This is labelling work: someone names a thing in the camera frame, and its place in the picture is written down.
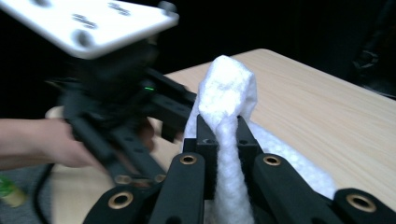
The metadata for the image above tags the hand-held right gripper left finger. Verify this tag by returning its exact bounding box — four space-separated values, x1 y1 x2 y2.
183 113 219 200

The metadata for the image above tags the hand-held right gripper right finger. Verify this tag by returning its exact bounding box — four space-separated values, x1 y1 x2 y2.
235 115 263 175

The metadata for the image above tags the white wet wipe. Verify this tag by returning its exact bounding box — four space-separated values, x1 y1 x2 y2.
181 54 338 224

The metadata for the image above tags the green and tan object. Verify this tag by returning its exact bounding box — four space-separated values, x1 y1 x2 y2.
0 175 28 208

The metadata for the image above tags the dark equipment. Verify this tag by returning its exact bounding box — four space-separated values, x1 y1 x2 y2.
351 0 396 101

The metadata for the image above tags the left hand-held gripper cable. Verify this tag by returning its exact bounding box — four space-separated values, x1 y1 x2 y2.
32 162 56 224

